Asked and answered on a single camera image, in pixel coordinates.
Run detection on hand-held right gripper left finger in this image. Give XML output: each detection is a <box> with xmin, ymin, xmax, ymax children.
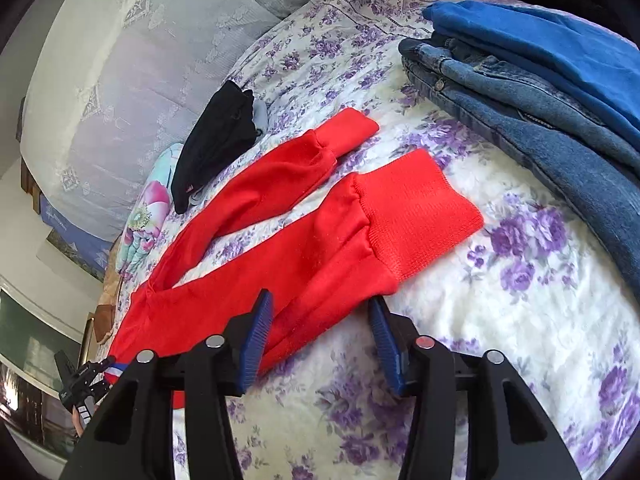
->
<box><xmin>60</xmin><ymin>289</ymin><xmax>275</xmax><ymax>480</ymax></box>

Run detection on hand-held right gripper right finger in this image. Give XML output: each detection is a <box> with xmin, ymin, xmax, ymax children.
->
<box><xmin>369</xmin><ymin>296</ymin><xmax>583</xmax><ymax>480</ymax></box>

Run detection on red pants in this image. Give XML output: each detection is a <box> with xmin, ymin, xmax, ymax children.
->
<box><xmin>107</xmin><ymin>107</ymin><xmax>485</xmax><ymax>411</ymax></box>

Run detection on window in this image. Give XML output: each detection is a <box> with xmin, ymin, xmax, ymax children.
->
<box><xmin>0</xmin><ymin>285</ymin><xmax>87</xmax><ymax>461</ymax></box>

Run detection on purple floral bedspread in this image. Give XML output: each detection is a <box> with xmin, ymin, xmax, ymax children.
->
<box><xmin>102</xmin><ymin>0</ymin><xmax>640</xmax><ymax>480</ymax></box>

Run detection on blue picture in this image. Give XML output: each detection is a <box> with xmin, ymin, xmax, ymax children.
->
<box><xmin>37</xmin><ymin>195</ymin><xmax>115</xmax><ymax>281</ymax></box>

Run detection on teal pink floral pillow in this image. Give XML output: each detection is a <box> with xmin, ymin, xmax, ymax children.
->
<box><xmin>112</xmin><ymin>142</ymin><xmax>184</xmax><ymax>286</ymax></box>

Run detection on brown wooden board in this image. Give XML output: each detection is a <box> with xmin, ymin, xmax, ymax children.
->
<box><xmin>19</xmin><ymin>157</ymin><xmax>45</xmax><ymax>211</ymax></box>

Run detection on black garment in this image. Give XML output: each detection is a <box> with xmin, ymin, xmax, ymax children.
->
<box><xmin>170</xmin><ymin>80</ymin><xmax>258</xmax><ymax>213</ymax></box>

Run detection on blue denim jeans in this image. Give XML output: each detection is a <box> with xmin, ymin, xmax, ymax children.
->
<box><xmin>398</xmin><ymin>35</ymin><xmax>640</xmax><ymax>306</ymax></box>

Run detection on white lace cover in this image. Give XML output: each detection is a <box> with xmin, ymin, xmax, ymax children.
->
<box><xmin>20</xmin><ymin>0</ymin><xmax>281</xmax><ymax>246</ymax></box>

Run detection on blue garment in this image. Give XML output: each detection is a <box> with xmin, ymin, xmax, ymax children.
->
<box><xmin>422</xmin><ymin>0</ymin><xmax>640</xmax><ymax>136</ymax></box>

